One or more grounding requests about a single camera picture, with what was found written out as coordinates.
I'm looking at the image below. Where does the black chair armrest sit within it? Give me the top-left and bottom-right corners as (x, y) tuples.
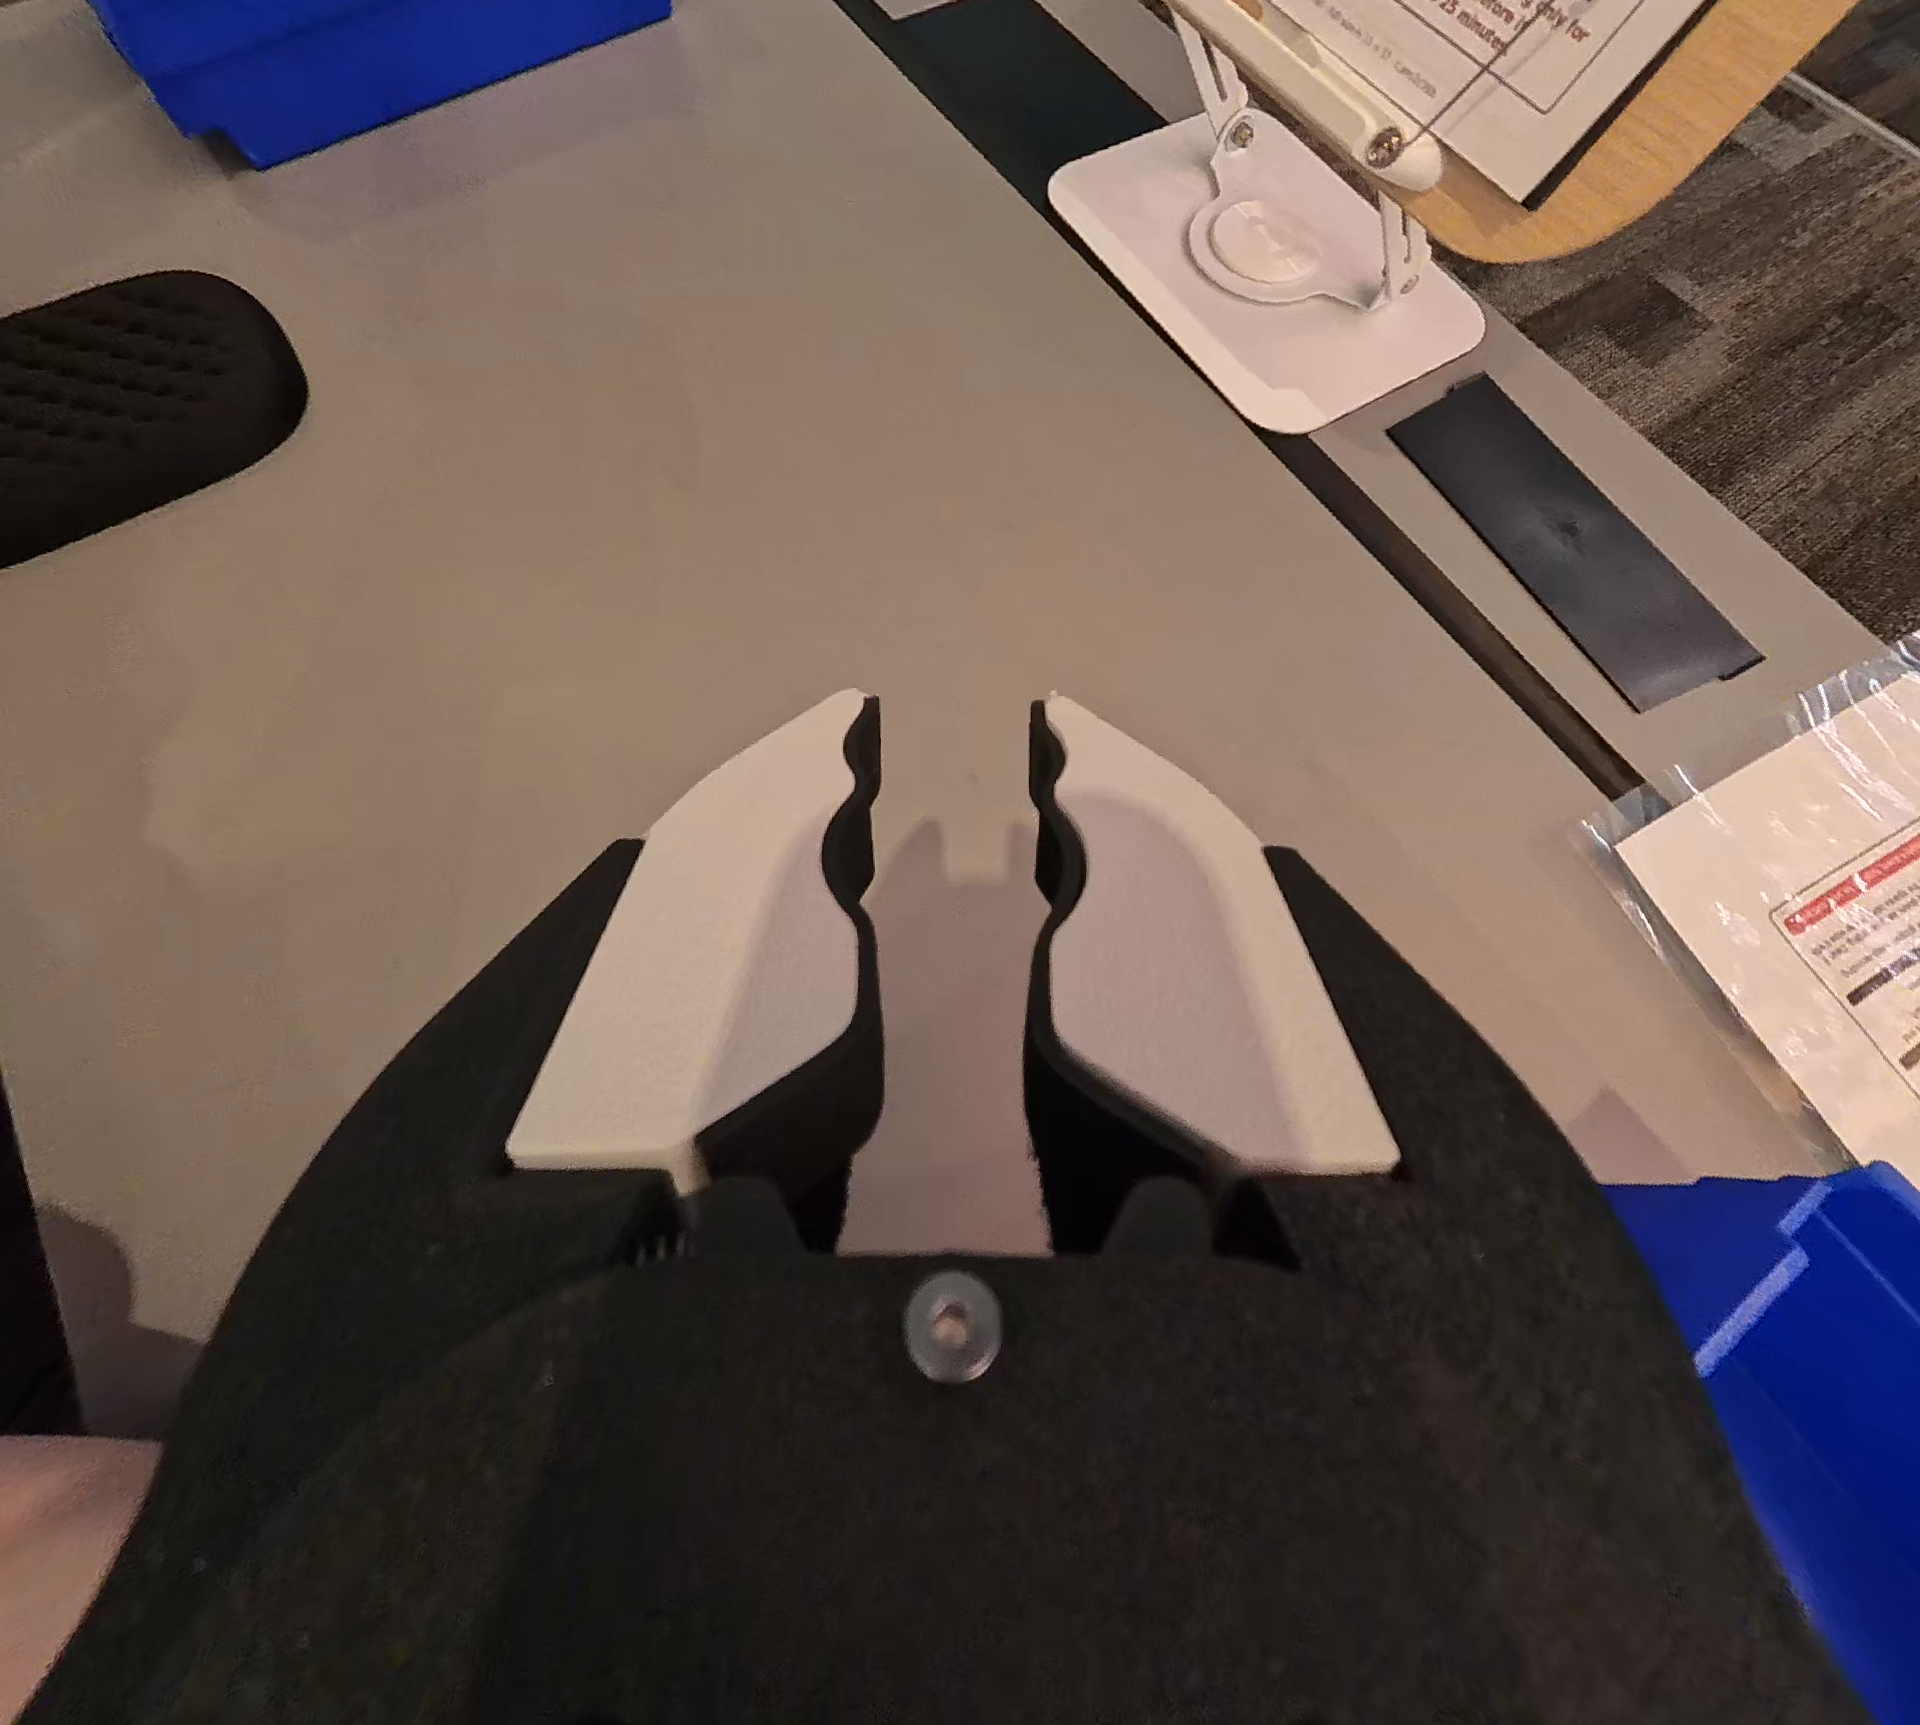
(0, 271), (311, 572)

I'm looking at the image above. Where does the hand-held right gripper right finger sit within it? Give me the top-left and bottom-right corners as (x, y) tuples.
(1024, 690), (1405, 1254)

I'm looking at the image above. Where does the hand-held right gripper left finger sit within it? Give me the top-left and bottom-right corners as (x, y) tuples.
(504, 690), (888, 1254)

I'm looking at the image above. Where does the clear plastic bag with papers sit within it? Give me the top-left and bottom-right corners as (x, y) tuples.
(1573, 637), (1920, 1157)

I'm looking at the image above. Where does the white document stand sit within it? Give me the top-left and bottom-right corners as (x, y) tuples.
(1045, 0), (1750, 435)

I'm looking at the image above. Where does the black desk cover flap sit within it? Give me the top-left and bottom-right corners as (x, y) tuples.
(1387, 374), (1769, 710)
(892, 0), (1172, 204)

